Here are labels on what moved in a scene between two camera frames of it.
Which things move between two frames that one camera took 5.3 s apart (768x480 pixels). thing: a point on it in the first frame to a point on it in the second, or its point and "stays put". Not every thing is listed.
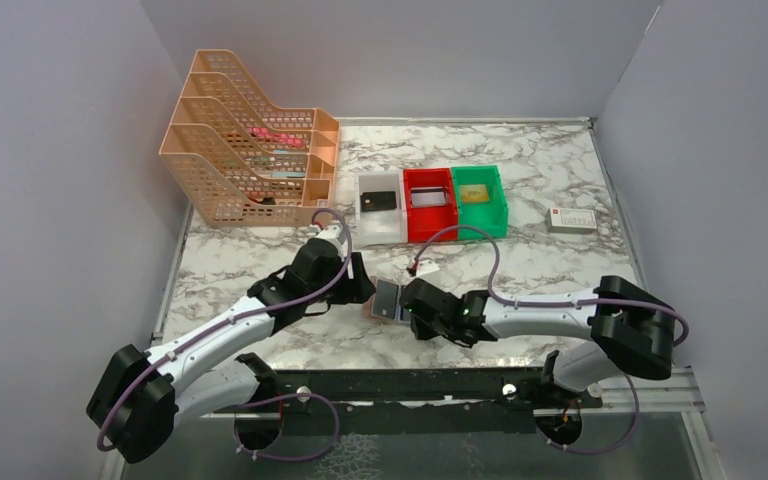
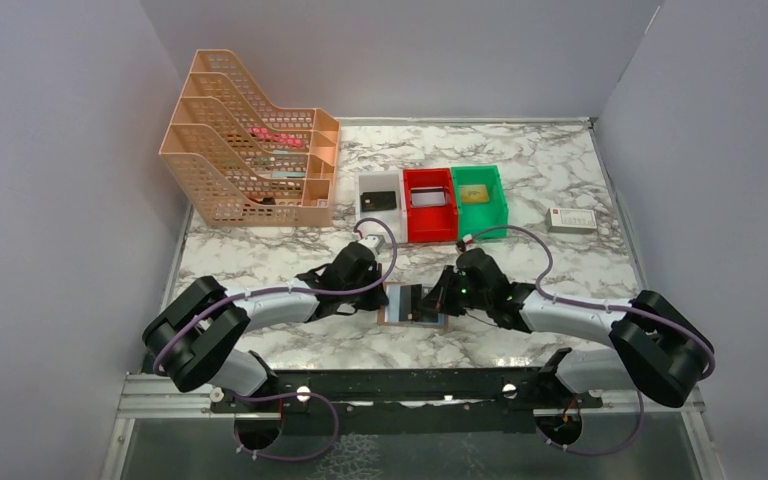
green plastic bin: [480, 202] stays put
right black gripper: [422, 330] to [439, 299]
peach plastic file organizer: [245, 163] stays put
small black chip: [378, 200] stays put
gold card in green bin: [474, 193] stays put
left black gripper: [354, 290] to [374, 302]
